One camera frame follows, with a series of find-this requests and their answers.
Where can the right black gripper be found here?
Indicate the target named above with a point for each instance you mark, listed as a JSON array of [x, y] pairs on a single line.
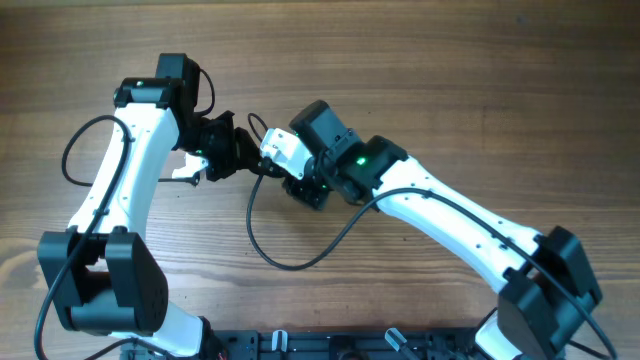
[[300, 188]]

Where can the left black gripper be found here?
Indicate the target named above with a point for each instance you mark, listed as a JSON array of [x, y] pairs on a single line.
[[242, 148]]

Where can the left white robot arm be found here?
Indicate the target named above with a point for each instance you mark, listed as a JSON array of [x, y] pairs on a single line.
[[102, 278]]

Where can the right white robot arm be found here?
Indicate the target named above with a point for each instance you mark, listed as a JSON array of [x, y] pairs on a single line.
[[545, 284]]

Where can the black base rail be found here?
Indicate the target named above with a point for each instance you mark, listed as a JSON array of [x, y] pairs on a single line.
[[439, 344]]

